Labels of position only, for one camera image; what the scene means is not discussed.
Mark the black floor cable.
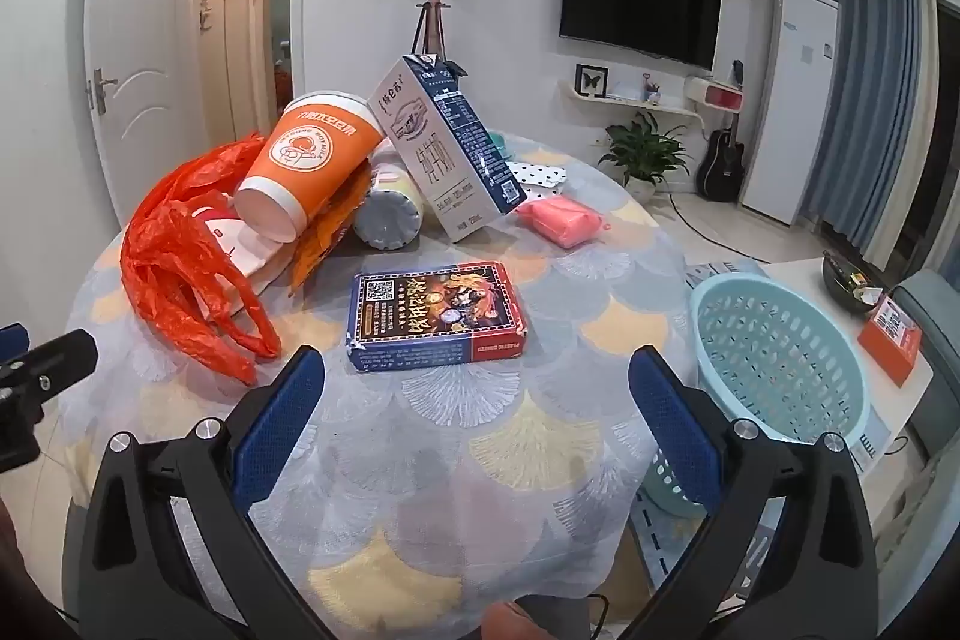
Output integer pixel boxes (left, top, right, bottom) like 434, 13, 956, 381
667, 194, 766, 255

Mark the green potted plant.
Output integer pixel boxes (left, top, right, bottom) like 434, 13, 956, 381
604, 111, 691, 206

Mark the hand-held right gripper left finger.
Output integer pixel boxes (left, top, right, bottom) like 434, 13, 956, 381
75, 346, 335, 640

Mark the blue grey curtain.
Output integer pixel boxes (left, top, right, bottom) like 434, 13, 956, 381
814, 0, 938, 251

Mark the reddish brown rounded object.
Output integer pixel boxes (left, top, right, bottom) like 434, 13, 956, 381
480, 599, 556, 640

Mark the white room door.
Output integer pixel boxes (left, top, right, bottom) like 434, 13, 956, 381
82, 0, 196, 229

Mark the white refrigerator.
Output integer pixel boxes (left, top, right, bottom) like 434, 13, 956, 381
742, 0, 839, 229

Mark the light blue plastic basket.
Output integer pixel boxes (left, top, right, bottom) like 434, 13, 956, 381
630, 261, 878, 611
688, 274, 872, 446

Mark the white low wall shelf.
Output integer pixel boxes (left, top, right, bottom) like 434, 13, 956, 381
566, 85, 706, 124

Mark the orange box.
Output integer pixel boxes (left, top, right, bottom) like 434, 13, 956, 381
857, 293, 922, 390

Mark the mint green plastic basket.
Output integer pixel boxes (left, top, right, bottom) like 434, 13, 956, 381
636, 441, 725, 521

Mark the red and white wall box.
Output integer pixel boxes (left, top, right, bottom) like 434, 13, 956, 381
684, 76, 743, 112

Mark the round table with patterned cloth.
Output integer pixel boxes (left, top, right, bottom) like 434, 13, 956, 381
60, 130, 706, 640

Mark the orange brown paper bag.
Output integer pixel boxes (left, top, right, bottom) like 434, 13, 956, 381
289, 164, 376, 298

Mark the polka dot pouch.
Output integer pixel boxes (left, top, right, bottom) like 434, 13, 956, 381
504, 156, 571, 199

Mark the pink tissue pack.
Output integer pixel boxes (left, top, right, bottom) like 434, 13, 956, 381
517, 196, 610, 250

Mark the blue grey armchair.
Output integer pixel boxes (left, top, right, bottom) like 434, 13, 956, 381
892, 269, 960, 461

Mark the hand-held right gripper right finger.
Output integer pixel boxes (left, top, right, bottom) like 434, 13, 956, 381
596, 346, 882, 640

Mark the white hallway door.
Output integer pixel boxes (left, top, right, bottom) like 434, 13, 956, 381
196, 0, 252, 139

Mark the orange paper cup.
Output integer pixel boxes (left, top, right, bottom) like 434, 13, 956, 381
234, 90, 385, 244

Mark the dark playing card box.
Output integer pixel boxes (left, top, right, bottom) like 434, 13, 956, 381
345, 261, 530, 372

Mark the silver door handle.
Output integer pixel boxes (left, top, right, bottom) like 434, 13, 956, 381
86, 68, 119, 112

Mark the black bowl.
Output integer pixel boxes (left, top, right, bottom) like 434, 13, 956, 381
823, 250, 890, 315

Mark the orange plastic bag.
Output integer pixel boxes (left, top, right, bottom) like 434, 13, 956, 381
120, 131, 282, 386

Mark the clear plastic bottle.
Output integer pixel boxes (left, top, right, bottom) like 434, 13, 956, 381
352, 137, 425, 251

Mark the white paper bag red print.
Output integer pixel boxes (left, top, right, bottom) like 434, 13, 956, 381
184, 190, 308, 319

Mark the blue and white milk carton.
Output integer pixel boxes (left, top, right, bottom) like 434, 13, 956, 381
367, 51, 530, 244

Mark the black guitar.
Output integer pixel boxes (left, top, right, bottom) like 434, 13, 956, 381
696, 59, 745, 202

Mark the white side table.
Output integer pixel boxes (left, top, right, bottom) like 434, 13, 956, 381
757, 257, 935, 461

